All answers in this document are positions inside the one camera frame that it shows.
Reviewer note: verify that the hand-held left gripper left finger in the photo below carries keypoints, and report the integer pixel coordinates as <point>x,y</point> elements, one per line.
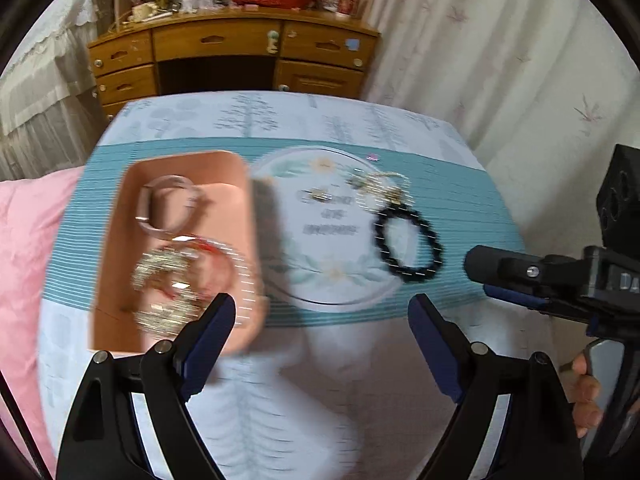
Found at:
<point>210,342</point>

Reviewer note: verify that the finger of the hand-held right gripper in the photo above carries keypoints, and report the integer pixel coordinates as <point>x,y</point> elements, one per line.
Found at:
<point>492,264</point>
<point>510,296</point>

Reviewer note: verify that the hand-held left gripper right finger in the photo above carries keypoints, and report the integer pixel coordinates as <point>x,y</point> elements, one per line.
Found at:
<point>440,355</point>

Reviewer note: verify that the pink tray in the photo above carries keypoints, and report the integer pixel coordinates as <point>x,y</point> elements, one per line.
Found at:
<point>220,200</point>

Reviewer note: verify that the person's right hand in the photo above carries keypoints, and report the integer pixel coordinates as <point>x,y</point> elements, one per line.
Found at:
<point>587,390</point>

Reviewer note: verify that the clear thin bangle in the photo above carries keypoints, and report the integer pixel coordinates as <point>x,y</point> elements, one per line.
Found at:
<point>248,290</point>

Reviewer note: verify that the translucent pink bangle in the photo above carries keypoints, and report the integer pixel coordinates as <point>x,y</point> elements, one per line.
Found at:
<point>145,195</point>

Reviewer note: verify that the small gold earring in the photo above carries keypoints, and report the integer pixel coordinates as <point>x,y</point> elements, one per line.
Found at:
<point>318,194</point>

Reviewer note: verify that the pink pillow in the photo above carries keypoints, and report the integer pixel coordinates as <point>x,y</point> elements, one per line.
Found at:
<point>30,240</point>

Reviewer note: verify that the white floral curtain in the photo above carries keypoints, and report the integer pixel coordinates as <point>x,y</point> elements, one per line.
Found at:
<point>475,50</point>

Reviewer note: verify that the wooden desk with drawers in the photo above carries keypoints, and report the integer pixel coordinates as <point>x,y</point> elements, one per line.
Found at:
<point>220,40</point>

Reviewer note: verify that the white lace curtain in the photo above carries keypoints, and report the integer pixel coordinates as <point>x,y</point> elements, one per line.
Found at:
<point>45,85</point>

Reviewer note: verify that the cream desk telephone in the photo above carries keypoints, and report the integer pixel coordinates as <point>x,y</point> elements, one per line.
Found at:
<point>142,11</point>

